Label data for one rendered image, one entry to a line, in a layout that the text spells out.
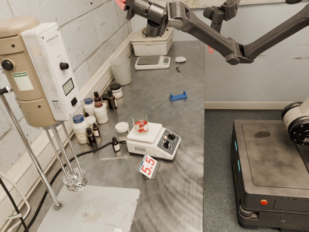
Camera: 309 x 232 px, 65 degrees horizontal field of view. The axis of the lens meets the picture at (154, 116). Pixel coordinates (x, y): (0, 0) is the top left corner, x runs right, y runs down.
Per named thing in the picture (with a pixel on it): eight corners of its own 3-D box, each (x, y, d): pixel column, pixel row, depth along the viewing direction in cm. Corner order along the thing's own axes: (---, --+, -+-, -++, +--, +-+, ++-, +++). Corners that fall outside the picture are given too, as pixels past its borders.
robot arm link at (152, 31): (182, 0, 85) (184, 20, 82) (174, 22, 96) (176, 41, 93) (148, -2, 83) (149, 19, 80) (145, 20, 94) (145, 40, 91)
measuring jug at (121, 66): (117, 76, 173) (113, 55, 165) (135, 74, 172) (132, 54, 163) (112, 88, 158) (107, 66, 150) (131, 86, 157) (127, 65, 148)
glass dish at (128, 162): (134, 167, 96) (133, 163, 95) (120, 167, 97) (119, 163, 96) (136, 158, 101) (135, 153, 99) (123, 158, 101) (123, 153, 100)
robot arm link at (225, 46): (239, 40, 111) (243, 61, 108) (228, 46, 115) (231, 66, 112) (176, -7, 82) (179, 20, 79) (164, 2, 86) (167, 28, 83)
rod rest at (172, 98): (185, 94, 141) (185, 89, 139) (187, 96, 138) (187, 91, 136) (168, 98, 139) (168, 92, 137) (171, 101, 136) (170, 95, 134)
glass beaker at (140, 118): (150, 127, 103) (148, 110, 99) (149, 136, 98) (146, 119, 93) (134, 127, 104) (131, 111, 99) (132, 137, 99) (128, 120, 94)
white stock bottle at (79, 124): (76, 137, 116) (68, 115, 109) (90, 132, 119) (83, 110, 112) (79, 146, 111) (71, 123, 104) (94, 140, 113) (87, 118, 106)
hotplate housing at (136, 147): (181, 141, 106) (180, 127, 102) (173, 162, 96) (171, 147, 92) (135, 134, 114) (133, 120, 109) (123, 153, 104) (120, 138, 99)
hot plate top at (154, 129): (163, 125, 104) (163, 124, 104) (153, 143, 95) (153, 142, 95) (137, 122, 108) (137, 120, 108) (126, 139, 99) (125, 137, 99)
